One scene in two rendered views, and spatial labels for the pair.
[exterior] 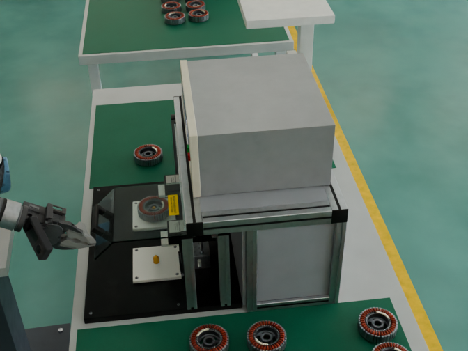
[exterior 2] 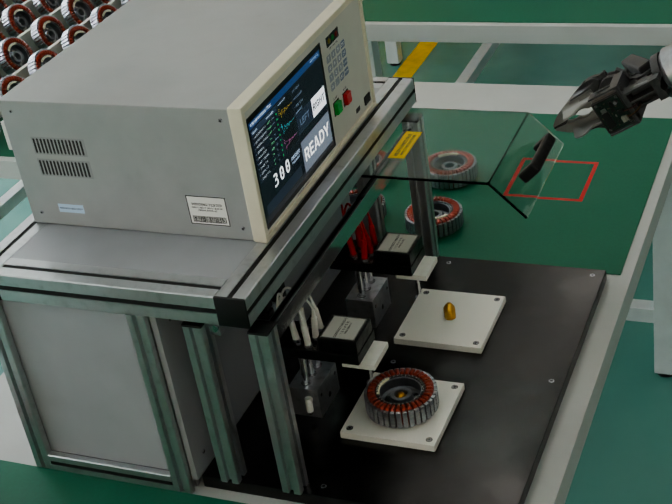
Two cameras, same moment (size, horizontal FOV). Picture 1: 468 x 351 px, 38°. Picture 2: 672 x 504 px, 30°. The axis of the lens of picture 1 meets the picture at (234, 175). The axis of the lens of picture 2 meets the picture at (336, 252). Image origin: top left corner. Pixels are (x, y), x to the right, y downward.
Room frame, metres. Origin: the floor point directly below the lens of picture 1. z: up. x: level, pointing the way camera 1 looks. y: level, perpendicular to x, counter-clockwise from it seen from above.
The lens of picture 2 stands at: (3.10, 1.04, 1.97)
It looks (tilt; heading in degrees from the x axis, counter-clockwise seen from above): 31 degrees down; 213
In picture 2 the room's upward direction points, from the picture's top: 10 degrees counter-clockwise
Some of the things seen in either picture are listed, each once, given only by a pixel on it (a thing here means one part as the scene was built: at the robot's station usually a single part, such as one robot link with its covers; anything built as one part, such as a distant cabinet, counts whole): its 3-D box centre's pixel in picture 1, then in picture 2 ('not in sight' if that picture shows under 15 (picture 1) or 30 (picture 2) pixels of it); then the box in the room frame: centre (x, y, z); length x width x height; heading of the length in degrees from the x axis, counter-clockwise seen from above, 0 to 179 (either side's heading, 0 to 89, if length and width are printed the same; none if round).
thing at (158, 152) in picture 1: (147, 154); not in sight; (2.19, 0.33, 0.77); 0.11 x 0.11 x 0.04
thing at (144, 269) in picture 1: (156, 263); (450, 319); (1.57, 0.25, 0.78); 0.15 x 0.15 x 0.01; 6
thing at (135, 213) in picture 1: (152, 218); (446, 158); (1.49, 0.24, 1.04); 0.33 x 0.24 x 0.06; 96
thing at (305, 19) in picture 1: (281, 50); not in sight; (2.66, -0.21, 0.98); 0.37 x 0.35 x 0.46; 6
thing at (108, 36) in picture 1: (181, 38); not in sight; (4.08, 0.32, 0.38); 1.85 x 1.10 x 0.75; 6
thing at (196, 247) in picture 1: (201, 253); (368, 300); (1.59, 0.11, 0.80); 0.07 x 0.05 x 0.06; 6
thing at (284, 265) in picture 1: (294, 265); not in sight; (1.41, -0.17, 0.91); 0.28 x 0.03 x 0.32; 96
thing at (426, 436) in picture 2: not in sight; (403, 410); (1.81, 0.28, 0.78); 0.15 x 0.15 x 0.01; 6
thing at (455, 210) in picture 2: (209, 342); (433, 217); (1.26, 0.08, 0.77); 0.11 x 0.11 x 0.04
